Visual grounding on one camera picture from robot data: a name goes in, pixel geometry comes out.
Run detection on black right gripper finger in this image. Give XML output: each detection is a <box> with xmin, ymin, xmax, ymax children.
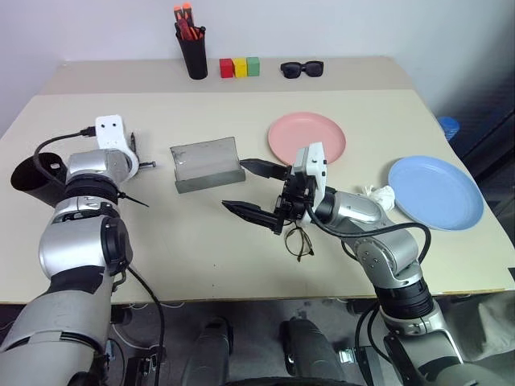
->
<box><xmin>239</xmin><ymin>158</ymin><xmax>289</xmax><ymax>181</ymax></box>
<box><xmin>221</xmin><ymin>199</ymin><xmax>282</xmax><ymax>236</ymax></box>

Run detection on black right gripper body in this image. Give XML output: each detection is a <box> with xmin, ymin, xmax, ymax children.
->
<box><xmin>272</xmin><ymin>163</ymin><xmax>319</xmax><ymax>236</ymax></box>

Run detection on grey open glasses case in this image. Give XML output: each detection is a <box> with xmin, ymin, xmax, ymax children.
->
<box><xmin>169</xmin><ymin>136</ymin><xmax>248</xmax><ymax>195</ymax></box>

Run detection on wide black cup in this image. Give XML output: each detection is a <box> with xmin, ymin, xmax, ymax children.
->
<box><xmin>10</xmin><ymin>152</ymin><xmax>68</xmax><ymax>209</ymax></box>

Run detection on dark carbon pattern case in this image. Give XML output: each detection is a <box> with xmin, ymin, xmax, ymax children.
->
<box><xmin>449</xmin><ymin>78</ymin><xmax>515</xmax><ymax>198</ymax></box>

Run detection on black zip tie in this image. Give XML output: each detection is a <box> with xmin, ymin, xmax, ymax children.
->
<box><xmin>117</xmin><ymin>191</ymin><xmax>150</xmax><ymax>209</ymax></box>

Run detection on thin framed eyeglasses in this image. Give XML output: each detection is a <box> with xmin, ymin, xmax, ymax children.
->
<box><xmin>283</xmin><ymin>224</ymin><xmax>316</xmax><ymax>263</ymax></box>

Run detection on pink plate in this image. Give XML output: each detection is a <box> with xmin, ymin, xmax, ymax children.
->
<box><xmin>268</xmin><ymin>112</ymin><xmax>347</xmax><ymax>166</ymax></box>

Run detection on white crumpled tissue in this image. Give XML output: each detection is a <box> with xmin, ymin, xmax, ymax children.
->
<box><xmin>354</xmin><ymin>183</ymin><xmax>396</xmax><ymax>212</ymax></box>

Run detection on tall black pen holder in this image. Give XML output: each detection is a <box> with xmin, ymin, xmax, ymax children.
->
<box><xmin>174</xmin><ymin>22</ymin><xmax>209</xmax><ymax>80</ymax></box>

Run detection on black sunglasses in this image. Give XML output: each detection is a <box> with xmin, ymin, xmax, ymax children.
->
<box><xmin>279</xmin><ymin>60</ymin><xmax>324</xmax><ymax>80</ymax></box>

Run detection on blue plate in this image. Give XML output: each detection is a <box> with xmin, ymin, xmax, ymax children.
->
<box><xmin>387</xmin><ymin>155</ymin><xmax>484</xmax><ymax>232</ymax></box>

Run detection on dark rounded robot leg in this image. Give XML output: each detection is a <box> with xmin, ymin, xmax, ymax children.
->
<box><xmin>183</xmin><ymin>316</ymin><xmax>235</xmax><ymax>386</ymax></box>
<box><xmin>278</xmin><ymin>316</ymin><xmax>348</xmax><ymax>386</ymax></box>

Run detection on blue round lid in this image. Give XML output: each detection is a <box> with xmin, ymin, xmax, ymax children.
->
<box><xmin>437</xmin><ymin>116</ymin><xmax>460</xmax><ymax>141</ymax></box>

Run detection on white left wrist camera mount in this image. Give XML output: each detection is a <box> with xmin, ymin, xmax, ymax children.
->
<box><xmin>95</xmin><ymin>114</ymin><xmax>141</xmax><ymax>181</ymax></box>

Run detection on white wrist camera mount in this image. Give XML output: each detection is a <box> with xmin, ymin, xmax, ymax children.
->
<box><xmin>292</xmin><ymin>142</ymin><xmax>328</xmax><ymax>202</ymax></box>
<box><xmin>95</xmin><ymin>114</ymin><xmax>141</xmax><ymax>181</ymax></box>

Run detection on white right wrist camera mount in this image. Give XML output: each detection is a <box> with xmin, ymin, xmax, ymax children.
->
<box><xmin>292</xmin><ymin>142</ymin><xmax>328</xmax><ymax>202</ymax></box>

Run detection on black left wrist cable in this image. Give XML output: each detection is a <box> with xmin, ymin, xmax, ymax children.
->
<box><xmin>33</xmin><ymin>126</ymin><xmax>97</xmax><ymax>179</ymax></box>

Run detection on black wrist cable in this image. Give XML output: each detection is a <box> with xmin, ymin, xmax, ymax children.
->
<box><xmin>304</xmin><ymin>199</ymin><xmax>433</xmax><ymax>267</ymax></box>
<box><xmin>33</xmin><ymin>126</ymin><xmax>97</xmax><ymax>179</ymax></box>

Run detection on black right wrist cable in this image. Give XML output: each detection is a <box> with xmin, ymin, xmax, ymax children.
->
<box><xmin>304</xmin><ymin>199</ymin><xmax>433</xmax><ymax>267</ymax></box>

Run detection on black left upper arm cable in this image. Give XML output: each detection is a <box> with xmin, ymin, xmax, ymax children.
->
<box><xmin>114</xmin><ymin>263</ymin><xmax>168</xmax><ymax>386</ymax></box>

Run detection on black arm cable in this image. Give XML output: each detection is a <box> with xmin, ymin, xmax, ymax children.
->
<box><xmin>354</xmin><ymin>306</ymin><xmax>394</xmax><ymax>365</ymax></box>
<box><xmin>114</xmin><ymin>263</ymin><xmax>168</xmax><ymax>386</ymax></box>

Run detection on black right upper arm cable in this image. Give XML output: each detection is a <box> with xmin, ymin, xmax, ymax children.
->
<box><xmin>354</xmin><ymin>306</ymin><xmax>394</xmax><ymax>365</ymax></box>

